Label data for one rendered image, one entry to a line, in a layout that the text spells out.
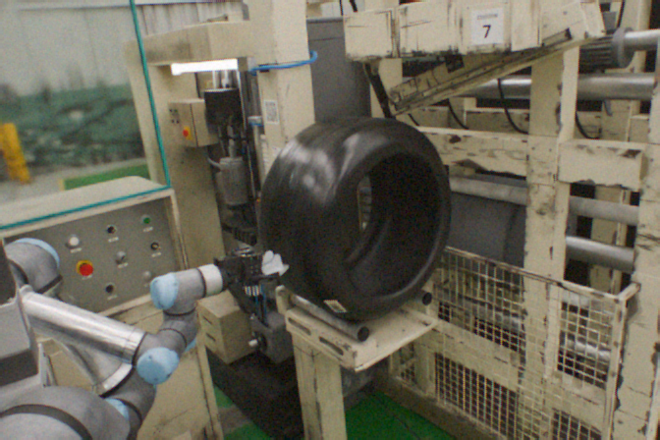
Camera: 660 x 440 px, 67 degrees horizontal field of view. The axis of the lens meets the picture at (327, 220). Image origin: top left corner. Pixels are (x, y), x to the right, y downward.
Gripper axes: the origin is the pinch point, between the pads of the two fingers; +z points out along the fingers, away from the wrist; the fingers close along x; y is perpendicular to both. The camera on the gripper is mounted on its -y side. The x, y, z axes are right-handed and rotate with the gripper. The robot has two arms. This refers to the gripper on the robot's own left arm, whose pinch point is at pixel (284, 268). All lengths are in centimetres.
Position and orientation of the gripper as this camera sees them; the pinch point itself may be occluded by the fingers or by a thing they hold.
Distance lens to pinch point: 136.8
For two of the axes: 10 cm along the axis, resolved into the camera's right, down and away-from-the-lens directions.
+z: 7.8, -1.6, 6.1
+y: 0.0, -9.7, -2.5
